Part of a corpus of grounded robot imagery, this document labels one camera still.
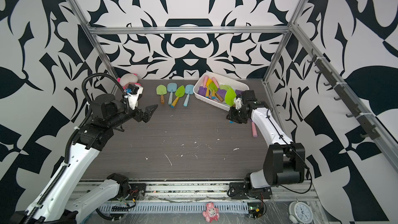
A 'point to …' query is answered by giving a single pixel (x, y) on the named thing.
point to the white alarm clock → (300, 212)
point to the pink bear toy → (211, 213)
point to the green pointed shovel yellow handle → (230, 96)
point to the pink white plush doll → (128, 79)
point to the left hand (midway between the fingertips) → (145, 97)
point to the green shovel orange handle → (161, 89)
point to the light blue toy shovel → (189, 89)
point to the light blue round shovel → (171, 87)
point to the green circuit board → (255, 209)
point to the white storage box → (218, 90)
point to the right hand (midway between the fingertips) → (228, 114)
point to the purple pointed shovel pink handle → (254, 129)
